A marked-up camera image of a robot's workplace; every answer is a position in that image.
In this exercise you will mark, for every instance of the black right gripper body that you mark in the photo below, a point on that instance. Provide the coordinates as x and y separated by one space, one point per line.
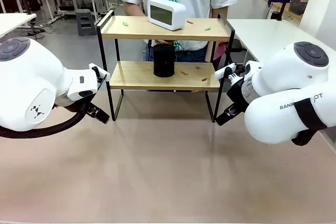
237 95

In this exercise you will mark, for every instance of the white digital clock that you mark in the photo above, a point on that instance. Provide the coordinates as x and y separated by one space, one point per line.
178 14

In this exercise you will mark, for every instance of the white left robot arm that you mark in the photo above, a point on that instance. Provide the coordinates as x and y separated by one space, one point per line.
31 82

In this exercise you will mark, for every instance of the person's right forearm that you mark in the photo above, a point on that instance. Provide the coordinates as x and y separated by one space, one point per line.
134 9

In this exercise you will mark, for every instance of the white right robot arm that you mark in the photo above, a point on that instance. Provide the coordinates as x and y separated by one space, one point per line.
283 77

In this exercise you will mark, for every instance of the two-tier wood and metal shelf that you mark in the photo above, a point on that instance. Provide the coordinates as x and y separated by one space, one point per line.
162 35

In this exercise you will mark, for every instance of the person's right hand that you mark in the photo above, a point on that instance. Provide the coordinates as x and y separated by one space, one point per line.
164 42

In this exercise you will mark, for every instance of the large white table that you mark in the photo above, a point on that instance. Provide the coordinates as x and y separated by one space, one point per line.
262 35

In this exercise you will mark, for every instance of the green paper scrap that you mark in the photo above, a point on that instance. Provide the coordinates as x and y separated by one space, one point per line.
208 28
125 24

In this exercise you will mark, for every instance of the black cylinder container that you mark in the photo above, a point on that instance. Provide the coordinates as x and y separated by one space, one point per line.
164 61

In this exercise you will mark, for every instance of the grey step stool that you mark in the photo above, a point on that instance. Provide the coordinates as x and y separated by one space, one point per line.
86 24

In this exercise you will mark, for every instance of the wooden bench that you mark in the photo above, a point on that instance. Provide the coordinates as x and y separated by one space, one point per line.
273 5

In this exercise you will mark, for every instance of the grey mesh basket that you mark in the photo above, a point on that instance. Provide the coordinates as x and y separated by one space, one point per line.
298 6

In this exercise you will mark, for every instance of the small white side table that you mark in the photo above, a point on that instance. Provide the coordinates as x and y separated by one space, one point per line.
13 22

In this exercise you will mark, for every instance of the black backpack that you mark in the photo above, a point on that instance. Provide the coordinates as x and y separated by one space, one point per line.
34 1

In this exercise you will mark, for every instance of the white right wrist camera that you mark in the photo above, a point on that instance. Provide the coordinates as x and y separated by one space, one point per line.
221 72

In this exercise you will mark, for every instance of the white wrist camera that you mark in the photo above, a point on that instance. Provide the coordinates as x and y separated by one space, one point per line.
104 73
221 72

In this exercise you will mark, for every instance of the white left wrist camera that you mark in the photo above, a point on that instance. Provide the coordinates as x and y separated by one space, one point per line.
104 73

